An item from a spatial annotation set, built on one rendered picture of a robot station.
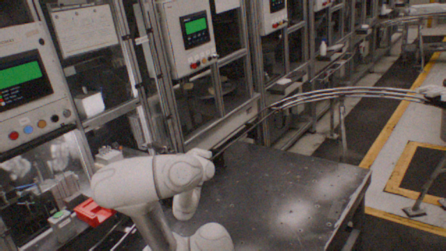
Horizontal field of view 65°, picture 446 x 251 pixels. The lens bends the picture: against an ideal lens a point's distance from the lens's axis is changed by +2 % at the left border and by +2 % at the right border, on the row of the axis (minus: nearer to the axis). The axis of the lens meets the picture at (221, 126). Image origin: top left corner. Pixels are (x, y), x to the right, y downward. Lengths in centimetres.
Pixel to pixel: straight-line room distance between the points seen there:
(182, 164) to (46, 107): 91
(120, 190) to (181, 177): 18
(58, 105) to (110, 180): 79
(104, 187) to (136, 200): 10
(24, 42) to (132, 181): 88
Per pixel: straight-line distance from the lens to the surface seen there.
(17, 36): 166
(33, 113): 170
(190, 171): 96
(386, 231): 294
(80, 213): 186
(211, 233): 149
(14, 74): 163
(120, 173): 102
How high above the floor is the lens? 194
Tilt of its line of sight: 25 degrees down
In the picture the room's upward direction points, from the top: 9 degrees counter-clockwise
